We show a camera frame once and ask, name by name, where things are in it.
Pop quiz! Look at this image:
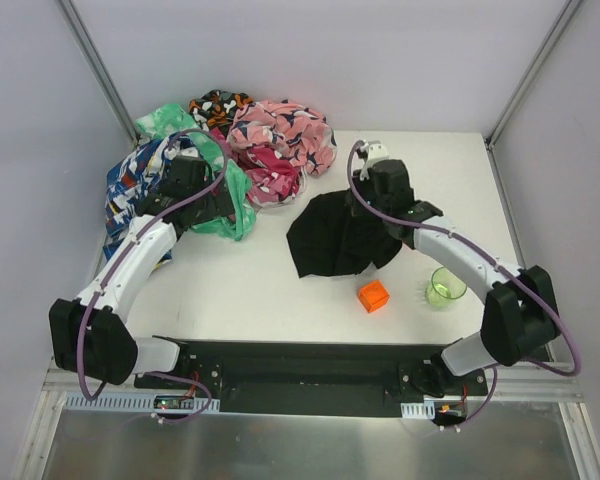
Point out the blue white patterned cloth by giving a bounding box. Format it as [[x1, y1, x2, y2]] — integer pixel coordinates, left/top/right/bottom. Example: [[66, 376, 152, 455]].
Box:
[[102, 137, 173, 260]]

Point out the green tie-dye cloth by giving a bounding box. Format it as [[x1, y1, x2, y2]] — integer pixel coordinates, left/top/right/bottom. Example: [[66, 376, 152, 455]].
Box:
[[135, 102, 258, 242]]

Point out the magenta pink camouflage cloth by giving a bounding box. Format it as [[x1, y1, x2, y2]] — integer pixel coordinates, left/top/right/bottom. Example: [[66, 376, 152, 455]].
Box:
[[230, 146, 306, 209]]

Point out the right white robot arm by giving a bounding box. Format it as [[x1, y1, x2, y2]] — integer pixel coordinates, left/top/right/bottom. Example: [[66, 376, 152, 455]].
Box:
[[347, 159, 560, 398]]

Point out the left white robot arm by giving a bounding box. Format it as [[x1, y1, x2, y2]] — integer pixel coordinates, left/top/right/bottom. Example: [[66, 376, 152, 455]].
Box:
[[49, 155, 235, 385]]

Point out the orange black camouflage cloth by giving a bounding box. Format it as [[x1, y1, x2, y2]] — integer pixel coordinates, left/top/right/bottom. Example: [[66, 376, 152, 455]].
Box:
[[189, 90, 253, 136]]

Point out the light pink patterned cloth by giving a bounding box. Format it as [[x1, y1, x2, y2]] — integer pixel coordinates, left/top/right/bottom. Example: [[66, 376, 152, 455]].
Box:
[[227, 99, 338, 176]]

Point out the orange cube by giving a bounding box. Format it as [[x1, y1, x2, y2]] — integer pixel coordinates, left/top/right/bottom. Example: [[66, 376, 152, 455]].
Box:
[[357, 280, 390, 313]]

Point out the green transparent cup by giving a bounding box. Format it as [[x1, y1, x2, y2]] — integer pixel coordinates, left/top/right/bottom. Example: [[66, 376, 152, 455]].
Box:
[[425, 267, 468, 308]]

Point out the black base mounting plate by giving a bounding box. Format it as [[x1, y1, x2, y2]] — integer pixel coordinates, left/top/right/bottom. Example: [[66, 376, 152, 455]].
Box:
[[129, 335, 551, 417]]

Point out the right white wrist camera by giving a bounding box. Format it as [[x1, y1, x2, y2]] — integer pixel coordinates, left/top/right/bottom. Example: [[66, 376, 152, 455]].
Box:
[[355, 140, 389, 181]]

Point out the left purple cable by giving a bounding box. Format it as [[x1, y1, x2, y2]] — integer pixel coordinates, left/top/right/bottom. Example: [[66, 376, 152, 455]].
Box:
[[78, 128, 230, 426]]

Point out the purple cable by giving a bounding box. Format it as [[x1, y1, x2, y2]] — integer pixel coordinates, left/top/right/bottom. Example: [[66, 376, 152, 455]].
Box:
[[347, 141, 584, 434], [78, 128, 230, 426]]

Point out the left aluminium frame post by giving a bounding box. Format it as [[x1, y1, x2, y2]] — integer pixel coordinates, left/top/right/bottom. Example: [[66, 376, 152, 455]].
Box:
[[54, 0, 140, 145]]

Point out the right white cable duct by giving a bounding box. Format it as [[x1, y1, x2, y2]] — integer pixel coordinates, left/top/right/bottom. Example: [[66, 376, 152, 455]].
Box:
[[400, 402, 469, 420]]

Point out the white cable duct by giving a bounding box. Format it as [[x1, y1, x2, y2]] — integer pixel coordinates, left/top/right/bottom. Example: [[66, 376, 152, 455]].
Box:
[[64, 393, 220, 415], [400, 402, 469, 420]]

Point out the left white cable duct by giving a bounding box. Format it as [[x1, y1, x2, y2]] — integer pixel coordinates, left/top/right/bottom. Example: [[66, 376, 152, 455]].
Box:
[[64, 393, 220, 415]]

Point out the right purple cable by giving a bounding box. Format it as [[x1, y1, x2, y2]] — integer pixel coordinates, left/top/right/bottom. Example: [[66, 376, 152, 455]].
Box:
[[347, 141, 584, 434]]

